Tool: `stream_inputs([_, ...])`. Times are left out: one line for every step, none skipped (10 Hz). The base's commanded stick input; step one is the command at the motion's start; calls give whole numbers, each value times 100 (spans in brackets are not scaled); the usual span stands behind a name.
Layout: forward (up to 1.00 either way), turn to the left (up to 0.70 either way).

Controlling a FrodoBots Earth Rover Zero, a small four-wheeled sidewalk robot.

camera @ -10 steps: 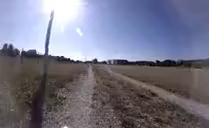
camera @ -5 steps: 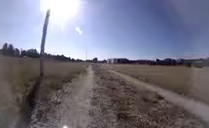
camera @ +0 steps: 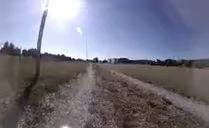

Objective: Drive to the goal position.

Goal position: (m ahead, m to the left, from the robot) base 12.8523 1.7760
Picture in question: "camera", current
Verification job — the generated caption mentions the low pale buildings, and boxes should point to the low pale buildings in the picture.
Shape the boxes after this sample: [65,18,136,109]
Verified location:
[106,57,154,65]

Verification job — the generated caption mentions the gravel dirt track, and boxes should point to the gravel dirt track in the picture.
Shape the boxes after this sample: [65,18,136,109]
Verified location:
[15,63,209,128]

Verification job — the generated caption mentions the row of dark trees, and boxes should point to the row of dark trees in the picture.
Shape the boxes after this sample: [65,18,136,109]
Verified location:
[148,58,195,68]
[0,38,93,63]

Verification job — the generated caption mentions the dry grass field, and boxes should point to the dry grass field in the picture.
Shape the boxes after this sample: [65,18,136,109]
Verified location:
[97,63,209,108]
[0,54,90,128]

